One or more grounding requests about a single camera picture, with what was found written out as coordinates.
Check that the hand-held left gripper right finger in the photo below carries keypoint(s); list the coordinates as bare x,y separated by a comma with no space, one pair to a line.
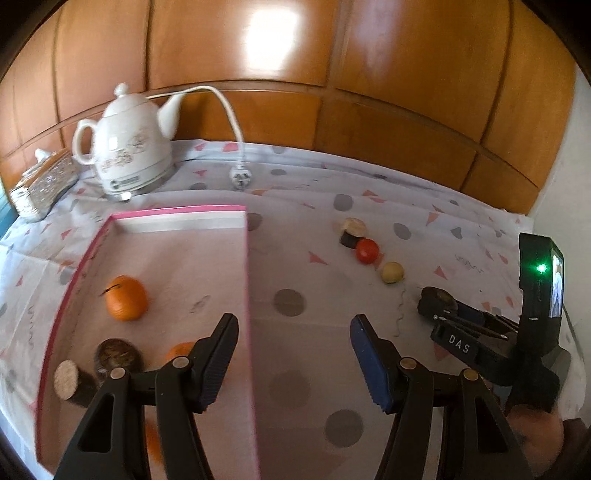
369,360

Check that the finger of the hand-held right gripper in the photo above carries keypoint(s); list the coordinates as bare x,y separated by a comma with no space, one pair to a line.
455,344
485,321

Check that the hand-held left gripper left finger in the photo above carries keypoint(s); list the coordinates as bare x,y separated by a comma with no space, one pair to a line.
216,364

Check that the orange tangerine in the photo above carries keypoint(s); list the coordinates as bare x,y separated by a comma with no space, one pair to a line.
180,350
125,297

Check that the dark round root vegetable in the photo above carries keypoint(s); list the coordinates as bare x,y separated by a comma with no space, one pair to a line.
438,293
115,355

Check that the orange carrot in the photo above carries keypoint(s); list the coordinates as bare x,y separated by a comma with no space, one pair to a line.
152,441

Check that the pink-edged white tray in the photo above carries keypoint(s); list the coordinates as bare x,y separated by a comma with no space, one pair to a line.
184,267

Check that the large dark sugarcane piece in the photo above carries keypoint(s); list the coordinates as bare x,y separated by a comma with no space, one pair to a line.
67,381

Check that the person's right forearm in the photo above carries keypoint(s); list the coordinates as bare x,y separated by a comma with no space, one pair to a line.
575,436

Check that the person's right hand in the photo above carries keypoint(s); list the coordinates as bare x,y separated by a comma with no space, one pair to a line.
535,431

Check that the small tan round fruit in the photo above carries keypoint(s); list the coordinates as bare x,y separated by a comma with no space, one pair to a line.
393,272

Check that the red tomato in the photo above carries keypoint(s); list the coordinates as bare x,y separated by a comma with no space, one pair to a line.
367,250

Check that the printed white tablecloth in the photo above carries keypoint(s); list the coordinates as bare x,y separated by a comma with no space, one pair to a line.
300,221

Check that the white ceramic electric kettle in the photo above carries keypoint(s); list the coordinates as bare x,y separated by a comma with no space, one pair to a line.
129,152

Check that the woven tissue box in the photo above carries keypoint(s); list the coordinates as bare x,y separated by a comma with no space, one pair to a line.
41,189

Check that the wooden wardrobe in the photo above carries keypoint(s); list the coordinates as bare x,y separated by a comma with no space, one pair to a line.
277,46

